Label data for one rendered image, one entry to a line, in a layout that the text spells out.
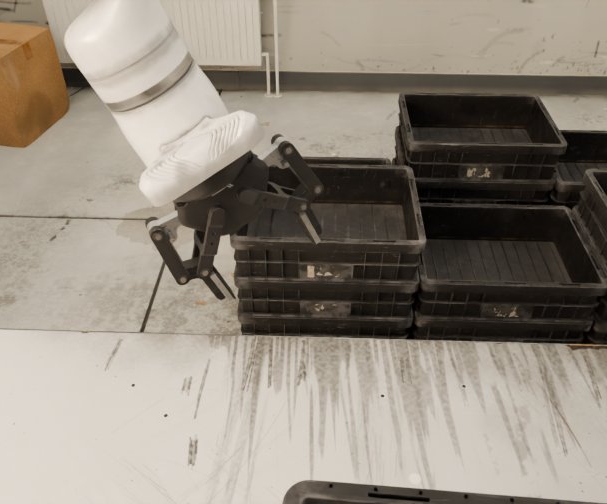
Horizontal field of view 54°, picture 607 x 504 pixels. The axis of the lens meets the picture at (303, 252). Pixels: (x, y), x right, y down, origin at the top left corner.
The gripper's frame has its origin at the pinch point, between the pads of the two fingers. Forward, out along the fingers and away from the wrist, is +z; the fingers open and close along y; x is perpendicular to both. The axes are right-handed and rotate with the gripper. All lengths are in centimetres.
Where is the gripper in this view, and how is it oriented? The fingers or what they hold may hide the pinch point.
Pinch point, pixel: (270, 263)
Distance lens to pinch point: 54.5
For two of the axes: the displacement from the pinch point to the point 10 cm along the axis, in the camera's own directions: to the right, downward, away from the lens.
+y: -8.3, 5.6, -0.7
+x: 3.9, 4.7, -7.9
